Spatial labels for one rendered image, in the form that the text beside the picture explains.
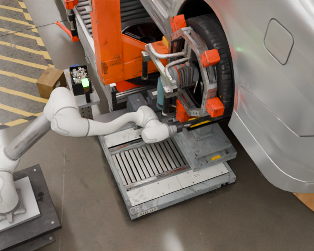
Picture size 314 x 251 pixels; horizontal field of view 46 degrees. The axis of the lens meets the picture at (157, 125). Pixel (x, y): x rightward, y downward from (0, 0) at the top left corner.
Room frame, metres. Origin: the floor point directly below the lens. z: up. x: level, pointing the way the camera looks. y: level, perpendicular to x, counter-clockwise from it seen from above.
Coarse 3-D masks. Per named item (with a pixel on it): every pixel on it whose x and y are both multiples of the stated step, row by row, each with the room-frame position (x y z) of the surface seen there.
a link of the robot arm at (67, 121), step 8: (56, 112) 1.32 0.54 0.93; (64, 112) 1.30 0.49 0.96; (72, 112) 1.32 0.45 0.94; (56, 120) 1.24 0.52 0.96; (64, 120) 1.25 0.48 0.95; (72, 120) 1.27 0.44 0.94; (80, 120) 1.29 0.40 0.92; (56, 128) 1.21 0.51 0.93; (64, 128) 1.22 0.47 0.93; (72, 128) 1.23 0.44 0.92; (80, 128) 1.24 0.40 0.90; (80, 136) 1.24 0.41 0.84
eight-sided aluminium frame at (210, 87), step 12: (180, 36) 1.88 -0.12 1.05; (192, 36) 1.81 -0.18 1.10; (168, 48) 2.00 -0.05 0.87; (192, 48) 1.72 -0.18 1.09; (204, 48) 1.68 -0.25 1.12; (168, 60) 1.98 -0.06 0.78; (204, 72) 1.58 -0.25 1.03; (204, 84) 1.55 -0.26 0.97; (216, 84) 1.55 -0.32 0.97; (180, 96) 1.80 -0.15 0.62; (204, 96) 1.54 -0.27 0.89; (192, 108) 1.69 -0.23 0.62; (204, 108) 1.52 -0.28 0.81
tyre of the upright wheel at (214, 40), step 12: (192, 24) 1.91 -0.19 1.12; (204, 24) 1.82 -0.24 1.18; (216, 24) 1.83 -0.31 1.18; (204, 36) 1.77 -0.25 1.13; (216, 36) 1.73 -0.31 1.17; (228, 48) 1.67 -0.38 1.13; (228, 60) 1.62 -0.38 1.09; (228, 72) 1.57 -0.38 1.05; (228, 84) 1.54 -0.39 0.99; (228, 96) 1.51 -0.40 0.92; (228, 108) 1.52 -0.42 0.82; (216, 120) 1.56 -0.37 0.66
